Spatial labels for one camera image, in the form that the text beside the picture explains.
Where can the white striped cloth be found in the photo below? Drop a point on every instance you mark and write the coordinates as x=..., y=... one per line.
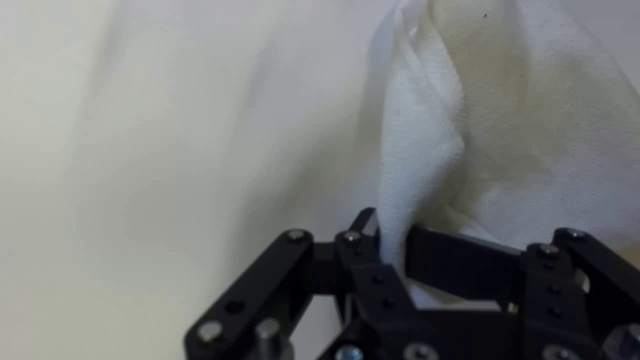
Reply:
x=427, y=133

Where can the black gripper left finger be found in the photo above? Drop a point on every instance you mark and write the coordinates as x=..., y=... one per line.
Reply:
x=266, y=301

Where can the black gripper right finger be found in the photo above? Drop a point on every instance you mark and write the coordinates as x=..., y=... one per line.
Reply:
x=467, y=262

